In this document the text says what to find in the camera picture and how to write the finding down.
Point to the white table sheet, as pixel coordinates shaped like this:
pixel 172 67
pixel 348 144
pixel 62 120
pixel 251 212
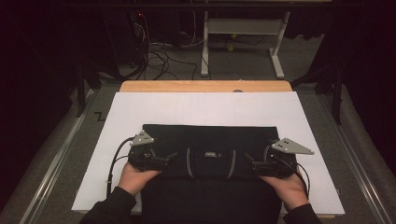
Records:
pixel 202 109

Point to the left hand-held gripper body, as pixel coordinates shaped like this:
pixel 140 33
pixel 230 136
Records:
pixel 143 152

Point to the black metal stand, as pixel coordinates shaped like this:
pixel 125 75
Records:
pixel 336 90
pixel 81 87

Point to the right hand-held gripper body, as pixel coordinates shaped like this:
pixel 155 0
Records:
pixel 280 161

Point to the person's left hand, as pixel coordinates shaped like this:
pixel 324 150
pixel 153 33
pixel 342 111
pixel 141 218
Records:
pixel 134 179

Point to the person's right hand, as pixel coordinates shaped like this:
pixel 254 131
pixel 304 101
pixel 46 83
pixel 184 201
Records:
pixel 289 191

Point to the white metal desk frame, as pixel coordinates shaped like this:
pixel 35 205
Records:
pixel 243 26

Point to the dark navy knit vest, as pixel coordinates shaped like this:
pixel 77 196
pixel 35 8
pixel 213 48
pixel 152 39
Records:
pixel 211 140

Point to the metal floor rail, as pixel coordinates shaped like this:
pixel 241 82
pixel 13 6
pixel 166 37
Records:
pixel 355 161
pixel 56 161

